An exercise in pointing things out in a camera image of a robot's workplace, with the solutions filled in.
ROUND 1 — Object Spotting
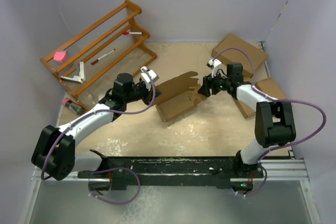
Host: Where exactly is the medium folded cardboard box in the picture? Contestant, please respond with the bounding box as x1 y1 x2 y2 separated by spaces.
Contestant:
233 98 255 119

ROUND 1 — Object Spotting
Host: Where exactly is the red capped white marker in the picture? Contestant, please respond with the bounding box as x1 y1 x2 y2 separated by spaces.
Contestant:
122 31 142 35

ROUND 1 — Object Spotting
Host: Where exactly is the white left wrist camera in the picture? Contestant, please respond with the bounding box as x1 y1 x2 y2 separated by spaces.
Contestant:
140 66 159 84

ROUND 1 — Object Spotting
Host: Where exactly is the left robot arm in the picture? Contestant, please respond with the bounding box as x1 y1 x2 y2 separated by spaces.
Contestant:
31 67 160 180

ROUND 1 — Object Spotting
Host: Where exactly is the pink capped green can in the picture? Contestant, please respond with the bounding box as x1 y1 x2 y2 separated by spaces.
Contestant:
61 98 83 115

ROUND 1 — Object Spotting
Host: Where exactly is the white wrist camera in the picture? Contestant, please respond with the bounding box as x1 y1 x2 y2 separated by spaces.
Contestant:
207 59 222 78
140 66 159 84

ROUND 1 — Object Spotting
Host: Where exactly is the orange wooden rack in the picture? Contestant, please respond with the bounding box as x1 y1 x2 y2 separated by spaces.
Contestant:
41 0 157 110

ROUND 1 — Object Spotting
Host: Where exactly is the white angled bracket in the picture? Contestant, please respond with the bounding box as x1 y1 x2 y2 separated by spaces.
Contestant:
60 61 86 84

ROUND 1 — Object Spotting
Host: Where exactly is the large folded cardboard box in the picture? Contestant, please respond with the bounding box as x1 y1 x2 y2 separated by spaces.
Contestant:
211 34 268 78

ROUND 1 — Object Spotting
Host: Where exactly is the brown capped white marker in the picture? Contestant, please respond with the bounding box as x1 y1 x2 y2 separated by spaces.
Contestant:
90 48 115 65

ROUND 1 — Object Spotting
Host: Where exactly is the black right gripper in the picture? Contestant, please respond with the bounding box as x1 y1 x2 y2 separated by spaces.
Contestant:
198 69 232 97

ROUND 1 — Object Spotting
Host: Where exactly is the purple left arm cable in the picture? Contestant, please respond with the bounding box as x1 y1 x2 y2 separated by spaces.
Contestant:
40 69 156 205

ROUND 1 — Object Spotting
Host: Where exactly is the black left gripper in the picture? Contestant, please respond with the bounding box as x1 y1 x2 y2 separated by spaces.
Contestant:
124 81 161 106

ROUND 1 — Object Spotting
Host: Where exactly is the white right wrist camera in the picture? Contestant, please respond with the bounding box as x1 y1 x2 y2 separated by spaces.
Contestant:
207 59 222 78

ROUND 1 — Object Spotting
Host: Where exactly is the pink eraser block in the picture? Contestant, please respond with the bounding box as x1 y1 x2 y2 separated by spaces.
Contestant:
53 50 68 63

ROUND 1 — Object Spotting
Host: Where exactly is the aluminium frame rail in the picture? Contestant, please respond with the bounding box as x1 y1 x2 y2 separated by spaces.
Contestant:
31 159 309 182

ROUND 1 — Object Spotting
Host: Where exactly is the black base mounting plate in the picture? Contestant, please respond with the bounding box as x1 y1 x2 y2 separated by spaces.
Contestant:
78 154 264 191

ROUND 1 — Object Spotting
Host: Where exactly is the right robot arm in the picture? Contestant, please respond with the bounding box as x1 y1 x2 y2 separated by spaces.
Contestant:
198 59 296 177

